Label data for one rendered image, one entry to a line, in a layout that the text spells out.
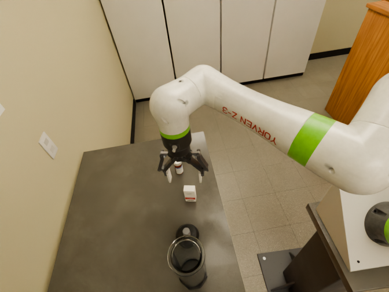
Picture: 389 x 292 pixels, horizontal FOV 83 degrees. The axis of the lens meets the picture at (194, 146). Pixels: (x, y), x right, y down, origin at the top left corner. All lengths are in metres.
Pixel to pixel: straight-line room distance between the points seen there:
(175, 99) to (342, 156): 0.37
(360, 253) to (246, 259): 1.05
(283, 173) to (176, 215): 1.52
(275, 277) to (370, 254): 0.98
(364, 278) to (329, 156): 0.61
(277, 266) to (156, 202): 1.16
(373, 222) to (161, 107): 0.77
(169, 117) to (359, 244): 0.76
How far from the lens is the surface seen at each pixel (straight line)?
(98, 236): 1.07
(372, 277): 1.05
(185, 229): 0.89
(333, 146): 0.49
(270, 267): 1.90
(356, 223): 0.96
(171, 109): 0.55
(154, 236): 0.98
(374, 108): 0.55
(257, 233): 1.98
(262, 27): 3.09
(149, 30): 2.82
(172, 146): 0.65
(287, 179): 2.30
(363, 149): 0.50
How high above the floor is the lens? 1.83
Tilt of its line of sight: 47 degrees down
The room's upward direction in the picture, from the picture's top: 7 degrees counter-clockwise
